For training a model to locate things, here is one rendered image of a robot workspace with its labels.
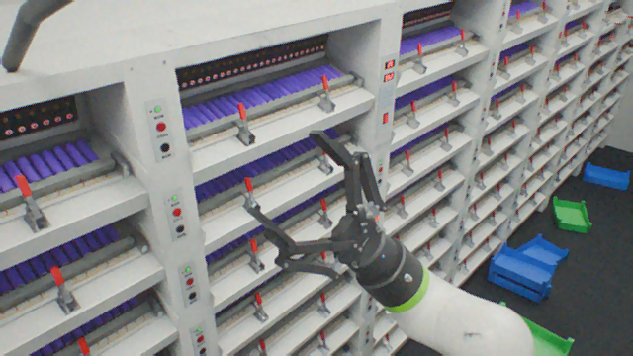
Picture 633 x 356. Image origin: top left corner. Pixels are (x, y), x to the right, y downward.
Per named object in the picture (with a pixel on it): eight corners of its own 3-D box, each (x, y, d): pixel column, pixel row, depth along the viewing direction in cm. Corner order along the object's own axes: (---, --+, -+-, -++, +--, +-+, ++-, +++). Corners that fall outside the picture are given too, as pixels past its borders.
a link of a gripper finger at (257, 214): (285, 237, 63) (282, 241, 63) (249, 206, 60) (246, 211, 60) (295, 241, 60) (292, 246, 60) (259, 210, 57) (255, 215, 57)
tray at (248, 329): (361, 258, 161) (370, 242, 155) (219, 366, 124) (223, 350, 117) (322, 221, 169) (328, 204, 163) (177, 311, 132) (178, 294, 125)
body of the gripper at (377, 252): (347, 276, 72) (310, 242, 68) (376, 232, 74) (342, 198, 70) (378, 291, 66) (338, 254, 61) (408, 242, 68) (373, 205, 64)
